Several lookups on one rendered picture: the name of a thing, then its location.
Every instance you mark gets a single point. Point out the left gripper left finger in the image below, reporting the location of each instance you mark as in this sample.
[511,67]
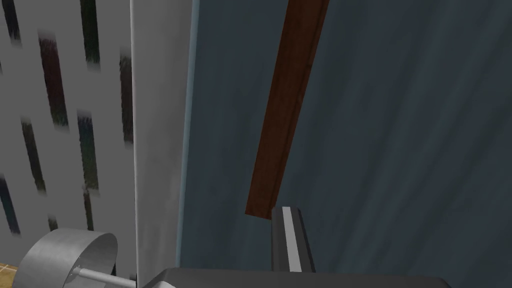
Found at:
[276,244]

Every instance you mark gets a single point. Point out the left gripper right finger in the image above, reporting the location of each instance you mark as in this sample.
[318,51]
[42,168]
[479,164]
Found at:
[295,248]

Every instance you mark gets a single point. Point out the grey door leaf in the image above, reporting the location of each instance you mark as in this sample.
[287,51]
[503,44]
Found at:
[160,120]

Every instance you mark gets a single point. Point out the grey round door knob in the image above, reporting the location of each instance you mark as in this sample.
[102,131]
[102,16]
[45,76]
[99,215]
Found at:
[60,256]

